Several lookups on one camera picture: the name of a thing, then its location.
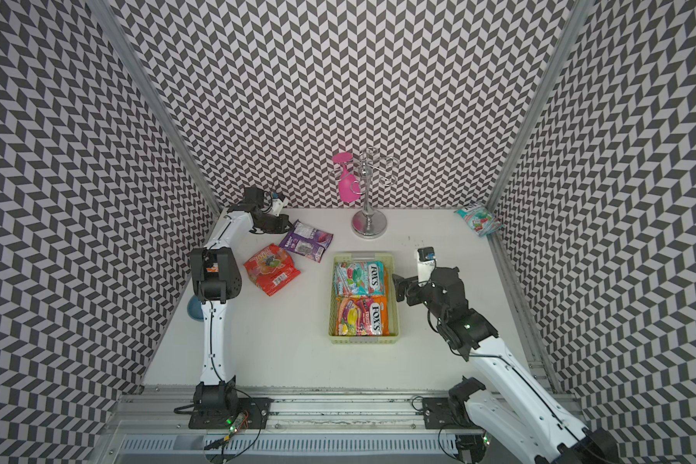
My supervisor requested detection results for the light green plastic basket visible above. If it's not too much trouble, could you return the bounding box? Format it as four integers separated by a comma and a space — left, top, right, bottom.
328, 251, 399, 345

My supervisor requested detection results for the red 100 candy bag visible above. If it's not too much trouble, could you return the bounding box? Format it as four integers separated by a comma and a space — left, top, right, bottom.
244, 244, 301, 296

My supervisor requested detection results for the teal Fox's mint bag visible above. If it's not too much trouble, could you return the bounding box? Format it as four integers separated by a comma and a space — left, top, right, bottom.
334, 261, 386, 297

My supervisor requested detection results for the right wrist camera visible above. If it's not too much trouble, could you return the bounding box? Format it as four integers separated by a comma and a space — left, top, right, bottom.
417, 247, 436, 285

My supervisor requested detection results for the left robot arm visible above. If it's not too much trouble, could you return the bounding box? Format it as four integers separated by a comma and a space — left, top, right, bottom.
189, 187, 291, 417

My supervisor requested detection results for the purple Fox's berries bag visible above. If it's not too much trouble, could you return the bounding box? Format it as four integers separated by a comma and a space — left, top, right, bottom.
280, 220, 334, 263

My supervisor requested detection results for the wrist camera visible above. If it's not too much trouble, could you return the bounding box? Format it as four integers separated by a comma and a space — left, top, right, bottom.
270, 193, 288, 217
417, 247, 436, 285

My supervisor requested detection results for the blue bowl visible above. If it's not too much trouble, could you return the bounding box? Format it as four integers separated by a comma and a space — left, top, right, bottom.
187, 296, 204, 322

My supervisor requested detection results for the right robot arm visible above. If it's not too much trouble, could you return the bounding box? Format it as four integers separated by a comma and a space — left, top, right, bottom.
392, 267, 620, 463

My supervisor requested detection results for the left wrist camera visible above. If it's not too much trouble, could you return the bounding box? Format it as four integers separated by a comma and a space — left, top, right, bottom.
270, 193, 288, 217

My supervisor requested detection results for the pink plastic wine glass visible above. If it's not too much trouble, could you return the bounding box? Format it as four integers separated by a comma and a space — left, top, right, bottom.
333, 152, 361, 203

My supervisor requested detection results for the chrome glass holder stand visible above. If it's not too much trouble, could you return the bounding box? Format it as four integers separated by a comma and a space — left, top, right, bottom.
351, 147, 399, 240

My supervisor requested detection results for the aluminium front rail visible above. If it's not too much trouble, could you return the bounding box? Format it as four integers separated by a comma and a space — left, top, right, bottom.
106, 385, 447, 434

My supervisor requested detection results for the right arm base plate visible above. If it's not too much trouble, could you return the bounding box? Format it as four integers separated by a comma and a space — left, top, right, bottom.
421, 397, 481, 430

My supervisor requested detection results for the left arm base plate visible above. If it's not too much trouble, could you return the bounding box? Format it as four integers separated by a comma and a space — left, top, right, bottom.
188, 396, 273, 430

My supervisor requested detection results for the orange Fox's bag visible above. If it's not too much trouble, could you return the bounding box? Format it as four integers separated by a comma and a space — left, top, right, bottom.
334, 296, 390, 336

